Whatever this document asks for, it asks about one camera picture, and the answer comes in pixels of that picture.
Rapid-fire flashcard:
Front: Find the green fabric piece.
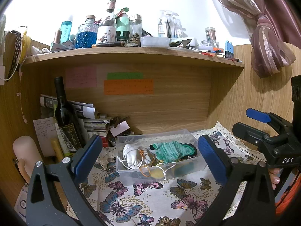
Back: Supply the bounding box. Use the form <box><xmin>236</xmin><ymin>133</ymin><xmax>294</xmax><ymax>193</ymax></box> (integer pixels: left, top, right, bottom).
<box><xmin>150</xmin><ymin>141</ymin><xmax>198</xmax><ymax>164</ymax></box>

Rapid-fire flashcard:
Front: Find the orange sleeve forearm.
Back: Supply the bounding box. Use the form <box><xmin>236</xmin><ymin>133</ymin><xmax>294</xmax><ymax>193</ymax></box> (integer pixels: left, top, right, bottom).
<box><xmin>275</xmin><ymin>174</ymin><xmax>300</xmax><ymax>216</ymax></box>

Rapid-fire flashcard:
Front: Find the right hand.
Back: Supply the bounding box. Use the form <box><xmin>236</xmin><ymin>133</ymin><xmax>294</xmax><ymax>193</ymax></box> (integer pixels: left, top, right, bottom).
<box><xmin>268</xmin><ymin>168</ymin><xmax>280</xmax><ymax>190</ymax></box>

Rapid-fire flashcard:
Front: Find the yellow candle stick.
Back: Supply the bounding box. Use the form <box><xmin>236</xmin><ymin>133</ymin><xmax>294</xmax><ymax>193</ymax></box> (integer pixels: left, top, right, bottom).
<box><xmin>51</xmin><ymin>138</ymin><xmax>64</xmax><ymax>162</ymax></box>

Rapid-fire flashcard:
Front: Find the butterfly print tablecloth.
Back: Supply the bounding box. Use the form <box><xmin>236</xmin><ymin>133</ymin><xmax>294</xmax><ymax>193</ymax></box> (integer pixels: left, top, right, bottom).
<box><xmin>65</xmin><ymin>121</ymin><xmax>268</xmax><ymax>226</ymax></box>

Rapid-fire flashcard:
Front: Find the handwritten white note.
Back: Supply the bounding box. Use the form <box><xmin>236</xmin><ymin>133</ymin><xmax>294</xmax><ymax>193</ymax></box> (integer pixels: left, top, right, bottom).
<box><xmin>33</xmin><ymin>117</ymin><xmax>57</xmax><ymax>157</ymax></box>

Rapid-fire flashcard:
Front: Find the yellow sponge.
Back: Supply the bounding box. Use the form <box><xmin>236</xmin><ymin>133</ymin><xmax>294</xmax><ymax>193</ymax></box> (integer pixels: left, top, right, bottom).
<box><xmin>150</xmin><ymin>167</ymin><xmax>166</xmax><ymax>180</ymax></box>

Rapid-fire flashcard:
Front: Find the pink striped curtain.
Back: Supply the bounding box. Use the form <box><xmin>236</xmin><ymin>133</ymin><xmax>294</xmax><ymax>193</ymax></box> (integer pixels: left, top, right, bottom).
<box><xmin>219</xmin><ymin>0</ymin><xmax>300</xmax><ymax>78</ymax></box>

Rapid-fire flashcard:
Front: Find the dark wine bottle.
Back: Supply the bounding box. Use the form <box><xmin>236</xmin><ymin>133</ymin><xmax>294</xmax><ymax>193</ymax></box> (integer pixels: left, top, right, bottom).
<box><xmin>54</xmin><ymin>76</ymin><xmax>86</xmax><ymax>153</ymax></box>

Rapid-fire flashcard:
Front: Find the stack of papers and magazines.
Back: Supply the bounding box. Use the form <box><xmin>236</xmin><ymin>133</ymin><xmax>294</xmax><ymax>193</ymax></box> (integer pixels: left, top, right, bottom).
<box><xmin>39</xmin><ymin>94</ymin><xmax>112</xmax><ymax>138</ymax></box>

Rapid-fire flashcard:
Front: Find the clear plastic storage box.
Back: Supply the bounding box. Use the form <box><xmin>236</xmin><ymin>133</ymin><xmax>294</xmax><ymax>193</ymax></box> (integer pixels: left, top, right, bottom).
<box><xmin>116</xmin><ymin>129</ymin><xmax>207</xmax><ymax>185</ymax></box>

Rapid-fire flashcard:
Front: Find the white card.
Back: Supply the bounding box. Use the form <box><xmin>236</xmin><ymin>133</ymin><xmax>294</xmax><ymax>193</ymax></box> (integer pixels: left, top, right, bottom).
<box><xmin>110</xmin><ymin>120</ymin><xmax>130</xmax><ymax>137</ymax></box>

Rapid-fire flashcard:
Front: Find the wooden shelf unit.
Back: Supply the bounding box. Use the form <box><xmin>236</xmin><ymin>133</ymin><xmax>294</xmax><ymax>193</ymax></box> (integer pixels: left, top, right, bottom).
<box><xmin>0</xmin><ymin>31</ymin><xmax>301</xmax><ymax>217</ymax></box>

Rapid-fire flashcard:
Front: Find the pink sticky note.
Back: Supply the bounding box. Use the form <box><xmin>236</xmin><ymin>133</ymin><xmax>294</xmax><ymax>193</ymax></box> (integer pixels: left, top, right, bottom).
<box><xmin>65</xmin><ymin>66</ymin><xmax>97</xmax><ymax>89</ymax></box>

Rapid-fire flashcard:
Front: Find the orange sticky note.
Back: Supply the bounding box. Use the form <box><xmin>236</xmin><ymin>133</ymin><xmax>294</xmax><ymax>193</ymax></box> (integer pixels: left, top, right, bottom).
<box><xmin>104</xmin><ymin>79</ymin><xmax>154</xmax><ymax>95</ymax></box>

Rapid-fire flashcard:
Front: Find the green sticky note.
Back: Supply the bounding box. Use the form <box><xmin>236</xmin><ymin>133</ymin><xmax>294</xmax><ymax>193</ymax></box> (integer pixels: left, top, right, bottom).
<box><xmin>107</xmin><ymin>72</ymin><xmax>143</xmax><ymax>80</ymax></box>

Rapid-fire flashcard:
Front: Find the clear plastic tray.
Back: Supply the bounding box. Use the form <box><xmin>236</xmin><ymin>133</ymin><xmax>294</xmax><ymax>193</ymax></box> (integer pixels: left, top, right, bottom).
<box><xmin>140</xmin><ymin>36</ymin><xmax>169</xmax><ymax>48</ymax></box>

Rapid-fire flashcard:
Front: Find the blue liquid glass jar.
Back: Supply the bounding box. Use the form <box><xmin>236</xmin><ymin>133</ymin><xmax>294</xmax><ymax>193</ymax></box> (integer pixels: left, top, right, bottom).
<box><xmin>75</xmin><ymin>15</ymin><xmax>98</xmax><ymax>48</ymax></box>

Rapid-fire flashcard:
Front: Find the white cartoon mug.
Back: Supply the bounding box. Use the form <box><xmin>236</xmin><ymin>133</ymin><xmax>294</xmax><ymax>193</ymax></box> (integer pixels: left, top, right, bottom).
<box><xmin>97</xmin><ymin>26</ymin><xmax>116</xmax><ymax>43</ymax></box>

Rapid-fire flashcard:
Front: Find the mint green bottle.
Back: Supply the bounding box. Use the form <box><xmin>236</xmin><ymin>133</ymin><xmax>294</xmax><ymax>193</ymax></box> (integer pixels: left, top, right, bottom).
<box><xmin>115</xmin><ymin>7</ymin><xmax>130</xmax><ymax>39</ymax></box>

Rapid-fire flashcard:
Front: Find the cream roller with handle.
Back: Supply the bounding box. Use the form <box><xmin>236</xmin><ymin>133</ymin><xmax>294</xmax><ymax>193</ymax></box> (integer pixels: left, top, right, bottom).
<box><xmin>13</xmin><ymin>136</ymin><xmax>42</xmax><ymax>184</ymax></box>

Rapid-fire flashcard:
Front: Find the white drawstring pouch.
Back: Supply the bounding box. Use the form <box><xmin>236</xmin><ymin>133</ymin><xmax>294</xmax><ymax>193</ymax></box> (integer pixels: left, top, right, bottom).
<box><xmin>117</xmin><ymin>144</ymin><xmax>156</xmax><ymax>170</ymax></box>

